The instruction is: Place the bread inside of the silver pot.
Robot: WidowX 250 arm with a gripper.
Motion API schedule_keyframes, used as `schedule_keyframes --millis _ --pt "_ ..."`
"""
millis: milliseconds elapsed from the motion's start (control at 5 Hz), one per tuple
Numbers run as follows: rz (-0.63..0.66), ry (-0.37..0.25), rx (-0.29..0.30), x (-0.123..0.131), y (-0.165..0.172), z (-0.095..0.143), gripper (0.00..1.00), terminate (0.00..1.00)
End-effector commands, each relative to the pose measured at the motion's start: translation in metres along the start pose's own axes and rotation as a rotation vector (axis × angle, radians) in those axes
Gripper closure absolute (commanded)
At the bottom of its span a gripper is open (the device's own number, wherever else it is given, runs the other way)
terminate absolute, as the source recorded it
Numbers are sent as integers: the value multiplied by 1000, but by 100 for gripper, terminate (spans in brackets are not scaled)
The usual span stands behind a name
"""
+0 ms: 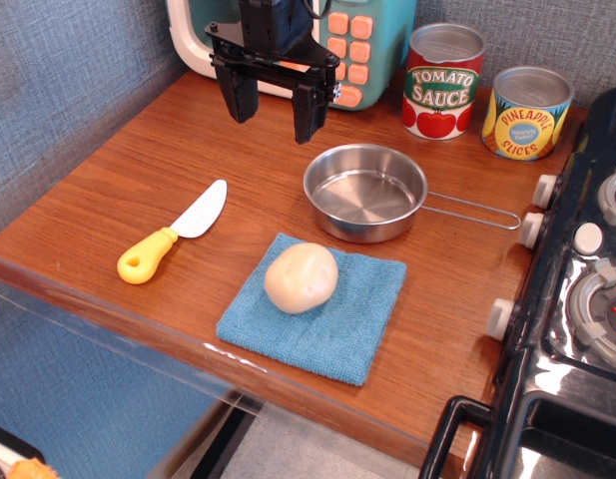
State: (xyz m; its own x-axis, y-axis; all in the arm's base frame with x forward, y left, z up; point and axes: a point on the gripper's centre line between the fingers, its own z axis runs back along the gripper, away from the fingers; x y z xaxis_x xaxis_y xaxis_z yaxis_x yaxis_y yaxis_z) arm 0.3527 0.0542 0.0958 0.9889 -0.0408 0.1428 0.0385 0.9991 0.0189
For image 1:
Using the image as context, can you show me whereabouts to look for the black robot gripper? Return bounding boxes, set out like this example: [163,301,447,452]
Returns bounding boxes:
[205,1,339,145]

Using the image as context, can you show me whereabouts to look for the beige toy potato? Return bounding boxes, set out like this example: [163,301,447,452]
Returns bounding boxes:
[264,242,338,314]

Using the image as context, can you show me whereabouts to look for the teal white toy microwave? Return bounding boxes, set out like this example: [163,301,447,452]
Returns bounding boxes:
[166,0,417,111]

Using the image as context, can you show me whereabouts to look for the tomato sauce toy can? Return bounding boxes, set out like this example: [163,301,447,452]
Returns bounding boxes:
[401,23,486,140]

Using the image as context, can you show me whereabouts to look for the blue folded cloth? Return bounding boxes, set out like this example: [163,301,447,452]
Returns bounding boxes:
[217,234,406,386]

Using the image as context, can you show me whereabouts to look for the pineapple slices toy can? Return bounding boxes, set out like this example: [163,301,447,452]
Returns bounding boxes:
[481,66,574,161]

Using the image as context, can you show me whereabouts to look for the black toy stove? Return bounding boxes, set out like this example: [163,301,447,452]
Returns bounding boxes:
[420,88,616,478]

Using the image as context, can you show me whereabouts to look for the orange fuzzy object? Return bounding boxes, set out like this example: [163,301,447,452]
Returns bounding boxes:
[6,458,59,479]

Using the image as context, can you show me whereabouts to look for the black braided cable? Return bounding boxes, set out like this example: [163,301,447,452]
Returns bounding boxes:
[300,0,333,21]

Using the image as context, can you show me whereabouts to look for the silver pot with wire handle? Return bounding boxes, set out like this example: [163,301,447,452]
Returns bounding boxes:
[303,144,521,244]

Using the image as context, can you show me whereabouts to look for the yellow handled toy knife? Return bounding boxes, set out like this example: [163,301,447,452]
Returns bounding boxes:
[117,180,228,284]

